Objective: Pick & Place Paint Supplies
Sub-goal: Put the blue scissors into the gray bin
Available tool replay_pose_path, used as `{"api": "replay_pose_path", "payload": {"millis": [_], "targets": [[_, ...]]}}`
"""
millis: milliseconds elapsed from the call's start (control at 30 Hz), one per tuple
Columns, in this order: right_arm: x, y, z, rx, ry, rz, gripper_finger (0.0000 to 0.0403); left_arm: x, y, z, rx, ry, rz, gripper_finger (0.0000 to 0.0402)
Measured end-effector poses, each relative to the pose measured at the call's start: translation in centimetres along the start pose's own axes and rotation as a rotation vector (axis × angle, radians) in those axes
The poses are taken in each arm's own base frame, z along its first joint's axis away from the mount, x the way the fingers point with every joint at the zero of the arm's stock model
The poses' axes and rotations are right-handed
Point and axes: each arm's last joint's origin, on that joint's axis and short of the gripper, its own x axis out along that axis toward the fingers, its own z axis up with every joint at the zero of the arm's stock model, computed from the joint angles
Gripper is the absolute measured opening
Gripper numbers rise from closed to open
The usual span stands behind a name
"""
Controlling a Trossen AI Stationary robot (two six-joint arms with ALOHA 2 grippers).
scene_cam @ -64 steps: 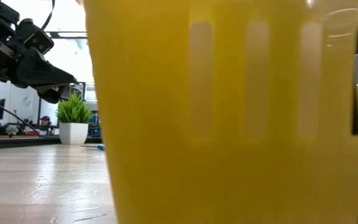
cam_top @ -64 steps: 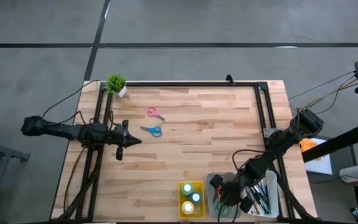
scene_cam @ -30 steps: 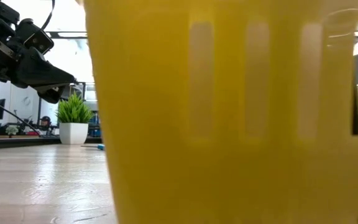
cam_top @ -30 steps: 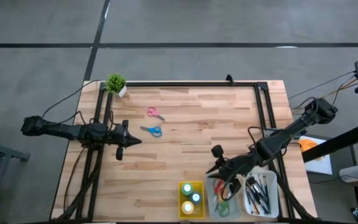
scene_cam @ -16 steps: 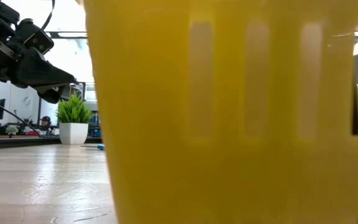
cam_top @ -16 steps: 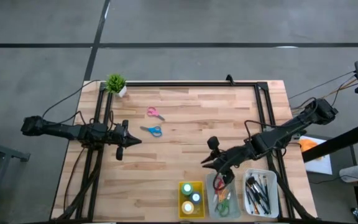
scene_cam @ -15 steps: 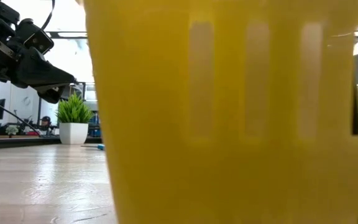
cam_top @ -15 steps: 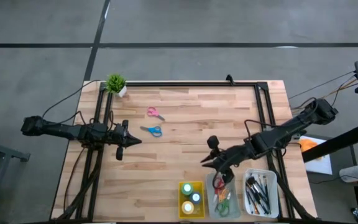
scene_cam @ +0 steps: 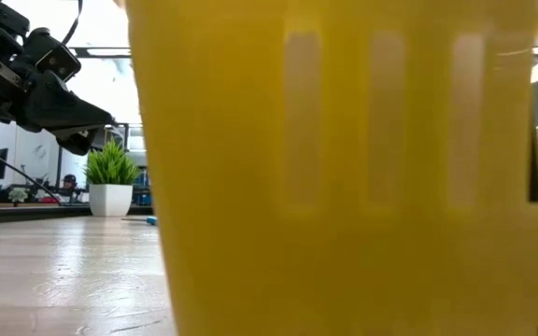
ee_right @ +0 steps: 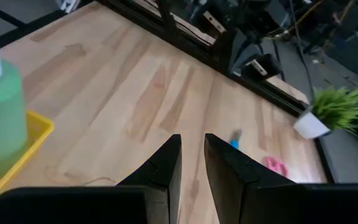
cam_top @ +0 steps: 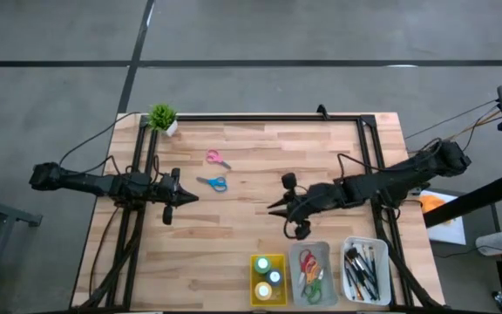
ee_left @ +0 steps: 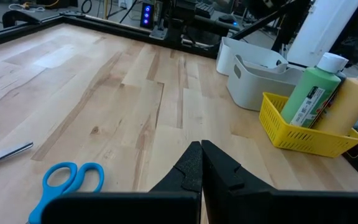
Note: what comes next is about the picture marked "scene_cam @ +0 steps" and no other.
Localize potted green plant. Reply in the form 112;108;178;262
83;138;142;218

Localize small succulent plant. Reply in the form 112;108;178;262
7;187;29;206

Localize blue storage crate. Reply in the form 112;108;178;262
133;170;154;207

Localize yellow plastic basket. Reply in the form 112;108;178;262
123;0;538;336

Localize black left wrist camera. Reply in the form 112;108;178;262
24;26;82;83

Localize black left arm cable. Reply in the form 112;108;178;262
61;0;85;47

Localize blue handled scissors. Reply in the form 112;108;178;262
121;215;159;227

